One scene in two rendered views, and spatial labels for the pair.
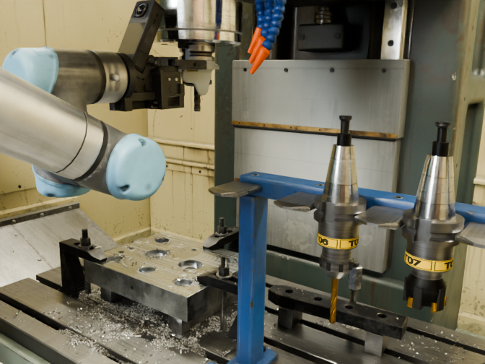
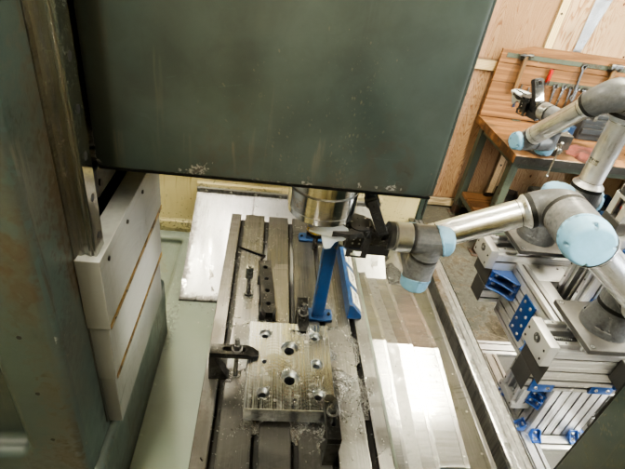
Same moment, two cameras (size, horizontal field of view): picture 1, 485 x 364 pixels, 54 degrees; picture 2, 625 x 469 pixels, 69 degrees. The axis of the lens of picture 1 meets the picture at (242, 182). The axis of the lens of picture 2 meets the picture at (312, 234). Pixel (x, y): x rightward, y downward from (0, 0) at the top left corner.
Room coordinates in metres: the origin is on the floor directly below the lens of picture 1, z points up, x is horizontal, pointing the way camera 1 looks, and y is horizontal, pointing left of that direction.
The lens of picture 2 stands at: (1.51, 0.75, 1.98)
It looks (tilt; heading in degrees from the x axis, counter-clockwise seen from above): 34 degrees down; 226
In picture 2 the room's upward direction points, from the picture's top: 9 degrees clockwise
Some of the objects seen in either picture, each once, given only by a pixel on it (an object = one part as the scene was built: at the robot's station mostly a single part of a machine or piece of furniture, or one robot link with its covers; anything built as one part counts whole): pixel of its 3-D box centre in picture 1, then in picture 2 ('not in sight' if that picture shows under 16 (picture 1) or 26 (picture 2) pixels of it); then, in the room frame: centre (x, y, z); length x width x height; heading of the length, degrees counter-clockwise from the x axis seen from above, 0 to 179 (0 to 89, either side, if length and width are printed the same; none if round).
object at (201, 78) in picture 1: (202, 78); not in sight; (0.83, 0.07, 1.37); 0.09 x 0.03 x 0.06; 131
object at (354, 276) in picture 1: (353, 293); (248, 280); (0.85, -0.22, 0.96); 0.03 x 0.03 x 0.13
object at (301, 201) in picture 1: (300, 202); not in sight; (0.60, -0.08, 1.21); 0.07 x 0.05 x 0.01; 145
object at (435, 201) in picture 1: (436, 185); not in sight; (0.50, -0.21, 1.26); 0.04 x 0.04 x 0.07
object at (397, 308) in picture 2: not in sight; (395, 355); (0.43, 0.15, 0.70); 0.90 x 0.30 x 0.16; 55
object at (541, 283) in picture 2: not in sight; (551, 324); (-0.17, 0.43, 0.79); 0.36 x 0.27 x 0.85; 55
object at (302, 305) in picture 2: (226, 295); (301, 319); (0.81, 0.03, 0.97); 0.13 x 0.03 x 0.15; 55
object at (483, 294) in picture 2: not in sight; (515, 288); (-0.27, 0.21, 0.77); 0.36 x 0.10 x 0.09; 145
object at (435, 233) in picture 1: (431, 226); not in sight; (0.50, -0.21, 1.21); 0.06 x 0.06 x 0.03
